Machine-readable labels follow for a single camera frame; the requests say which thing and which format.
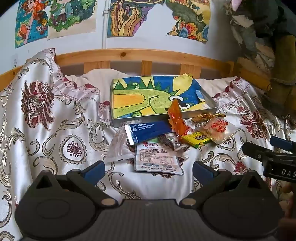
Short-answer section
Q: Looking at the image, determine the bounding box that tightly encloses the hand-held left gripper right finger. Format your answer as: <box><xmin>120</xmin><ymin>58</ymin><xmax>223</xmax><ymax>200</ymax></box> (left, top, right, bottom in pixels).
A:
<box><xmin>180</xmin><ymin>161</ymin><xmax>270</xmax><ymax>208</ymax></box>

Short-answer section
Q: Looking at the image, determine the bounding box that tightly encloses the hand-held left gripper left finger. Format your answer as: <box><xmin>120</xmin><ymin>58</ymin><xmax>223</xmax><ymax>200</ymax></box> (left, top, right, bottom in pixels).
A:
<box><xmin>30</xmin><ymin>160</ymin><xmax>118</xmax><ymax>208</ymax></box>

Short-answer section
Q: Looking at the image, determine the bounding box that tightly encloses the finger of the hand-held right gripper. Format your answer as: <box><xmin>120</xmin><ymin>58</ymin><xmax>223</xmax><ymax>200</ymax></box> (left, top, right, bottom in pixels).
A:
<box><xmin>270</xmin><ymin>136</ymin><xmax>296</xmax><ymax>153</ymax></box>
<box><xmin>242</xmin><ymin>142</ymin><xmax>278</xmax><ymax>163</ymax></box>

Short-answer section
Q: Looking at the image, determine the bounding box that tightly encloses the yellow green snack packet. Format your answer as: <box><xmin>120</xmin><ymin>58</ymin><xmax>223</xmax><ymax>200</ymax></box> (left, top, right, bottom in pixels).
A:
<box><xmin>180</xmin><ymin>132</ymin><xmax>212</xmax><ymax>148</ymax></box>

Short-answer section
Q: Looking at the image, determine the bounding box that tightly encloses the clear plastic packet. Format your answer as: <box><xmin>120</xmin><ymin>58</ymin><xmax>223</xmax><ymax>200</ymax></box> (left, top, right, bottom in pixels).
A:
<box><xmin>105</xmin><ymin>133</ymin><xmax>136</xmax><ymax>163</ymax></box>

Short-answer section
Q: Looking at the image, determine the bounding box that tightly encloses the clear rice cracker packet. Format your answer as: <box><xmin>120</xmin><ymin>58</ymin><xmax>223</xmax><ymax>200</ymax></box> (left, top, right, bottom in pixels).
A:
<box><xmin>194</xmin><ymin>116</ymin><xmax>237</xmax><ymax>144</ymax></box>

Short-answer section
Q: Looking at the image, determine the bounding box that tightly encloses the dark red snack packet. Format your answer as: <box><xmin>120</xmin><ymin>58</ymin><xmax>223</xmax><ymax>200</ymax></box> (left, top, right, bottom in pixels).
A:
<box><xmin>158</xmin><ymin>133</ymin><xmax>185</xmax><ymax>151</ymax></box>

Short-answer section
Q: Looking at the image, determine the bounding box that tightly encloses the white snack packet red label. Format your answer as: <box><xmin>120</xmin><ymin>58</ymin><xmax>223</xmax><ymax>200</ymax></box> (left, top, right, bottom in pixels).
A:
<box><xmin>134</xmin><ymin>140</ymin><xmax>184</xmax><ymax>175</ymax></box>

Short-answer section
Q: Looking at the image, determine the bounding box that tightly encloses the gold snack packet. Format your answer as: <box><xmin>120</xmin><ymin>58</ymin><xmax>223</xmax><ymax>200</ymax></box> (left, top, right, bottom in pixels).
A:
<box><xmin>191</xmin><ymin>113</ymin><xmax>226</xmax><ymax>123</ymax></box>

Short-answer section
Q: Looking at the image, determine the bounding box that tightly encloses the orange clear snack packet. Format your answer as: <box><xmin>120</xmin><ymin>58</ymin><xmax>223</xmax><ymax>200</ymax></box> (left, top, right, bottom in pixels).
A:
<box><xmin>168</xmin><ymin>99</ymin><xmax>186</xmax><ymax>136</ymax></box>

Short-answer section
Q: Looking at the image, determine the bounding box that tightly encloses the blue snack packet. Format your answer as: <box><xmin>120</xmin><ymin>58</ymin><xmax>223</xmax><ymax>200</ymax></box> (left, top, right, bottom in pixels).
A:
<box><xmin>124</xmin><ymin>120</ymin><xmax>173</xmax><ymax>145</ymax></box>

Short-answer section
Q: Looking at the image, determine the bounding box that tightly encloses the metal tray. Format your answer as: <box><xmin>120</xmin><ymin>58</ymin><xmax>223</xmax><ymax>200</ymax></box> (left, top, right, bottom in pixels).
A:
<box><xmin>110</xmin><ymin>74</ymin><xmax>218</xmax><ymax>128</ymax></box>

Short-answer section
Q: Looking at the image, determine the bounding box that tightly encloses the dark green cloth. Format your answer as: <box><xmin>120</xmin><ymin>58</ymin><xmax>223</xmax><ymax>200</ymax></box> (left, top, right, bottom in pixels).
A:
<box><xmin>262</xmin><ymin>90</ymin><xmax>296</xmax><ymax>120</ymax></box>

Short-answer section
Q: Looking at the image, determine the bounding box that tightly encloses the floral satin blanket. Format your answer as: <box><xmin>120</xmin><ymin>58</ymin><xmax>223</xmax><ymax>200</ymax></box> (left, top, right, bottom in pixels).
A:
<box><xmin>0</xmin><ymin>48</ymin><xmax>296</xmax><ymax>241</ymax></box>

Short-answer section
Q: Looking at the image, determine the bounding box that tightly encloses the dinosaur drawing paper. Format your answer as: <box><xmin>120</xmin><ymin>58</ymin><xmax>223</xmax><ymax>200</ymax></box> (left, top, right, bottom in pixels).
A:
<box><xmin>112</xmin><ymin>74</ymin><xmax>206</xmax><ymax>118</ymax></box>

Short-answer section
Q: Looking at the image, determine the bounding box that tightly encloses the white pillow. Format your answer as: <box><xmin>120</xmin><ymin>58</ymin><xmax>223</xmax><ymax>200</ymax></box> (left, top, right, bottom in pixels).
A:
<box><xmin>62</xmin><ymin>68</ymin><xmax>238</xmax><ymax>105</ymax></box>

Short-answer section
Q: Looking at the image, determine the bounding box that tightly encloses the pile of hanging clothes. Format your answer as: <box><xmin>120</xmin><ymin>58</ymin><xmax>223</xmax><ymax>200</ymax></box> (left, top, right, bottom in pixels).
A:
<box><xmin>223</xmin><ymin>0</ymin><xmax>296</xmax><ymax>77</ymax></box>

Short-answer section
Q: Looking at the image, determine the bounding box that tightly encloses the wooden bed headboard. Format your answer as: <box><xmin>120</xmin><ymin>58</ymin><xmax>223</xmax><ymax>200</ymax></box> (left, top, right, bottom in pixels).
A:
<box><xmin>0</xmin><ymin>48</ymin><xmax>236</xmax><ymax>92</ymax></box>

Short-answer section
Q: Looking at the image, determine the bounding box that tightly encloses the black garment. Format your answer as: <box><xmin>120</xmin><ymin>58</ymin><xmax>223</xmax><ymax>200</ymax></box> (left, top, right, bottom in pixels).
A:
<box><xmin>253</xmin><ymin>0</ymin><xmax>296</xmax><ymax>39</ymax></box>

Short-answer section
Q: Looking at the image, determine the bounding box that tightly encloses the wooden slat frame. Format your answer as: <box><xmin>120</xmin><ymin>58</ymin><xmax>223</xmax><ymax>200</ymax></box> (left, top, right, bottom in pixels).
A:
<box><xmin>236</xmin><ymin>57</ymin><xmax>278</xmax><ymax>92</ymax></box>

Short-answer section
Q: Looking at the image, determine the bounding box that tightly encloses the tan post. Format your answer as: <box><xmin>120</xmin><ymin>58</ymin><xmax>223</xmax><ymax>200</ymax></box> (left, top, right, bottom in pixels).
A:
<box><xmin>270</xmin><ymin>35</ymin><xmax>296</xmax><ymax>114</ymax></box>

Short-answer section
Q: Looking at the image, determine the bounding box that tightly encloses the white wall pipe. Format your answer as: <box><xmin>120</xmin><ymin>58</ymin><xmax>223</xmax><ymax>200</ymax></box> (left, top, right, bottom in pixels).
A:
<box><xmin>101</xmin><ymin>0</ymin><xmax>109</xmax><ymax>49</ymax></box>

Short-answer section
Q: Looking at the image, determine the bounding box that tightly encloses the swirl seaweed wall poster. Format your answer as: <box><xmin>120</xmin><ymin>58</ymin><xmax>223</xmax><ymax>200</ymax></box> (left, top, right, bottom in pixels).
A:
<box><xmin>107</xmin><ymin>0</ymin><xmax>167</xmax><ymax>38</ymax></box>

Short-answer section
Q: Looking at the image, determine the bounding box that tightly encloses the blond child wall poster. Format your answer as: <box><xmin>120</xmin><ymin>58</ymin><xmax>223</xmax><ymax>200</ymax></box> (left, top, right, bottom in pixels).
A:
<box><xmin>47</xmin><ymin>0</ymin><xmax>97</xmax><ymax>39</ymax></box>

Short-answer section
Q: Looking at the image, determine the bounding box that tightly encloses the blue girl wall poster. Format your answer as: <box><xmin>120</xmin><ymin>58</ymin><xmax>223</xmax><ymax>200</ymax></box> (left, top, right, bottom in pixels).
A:
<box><xmin>14</xmin><ymin>0</ymin><xmax>49</xmax><ymax>49</ymax></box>

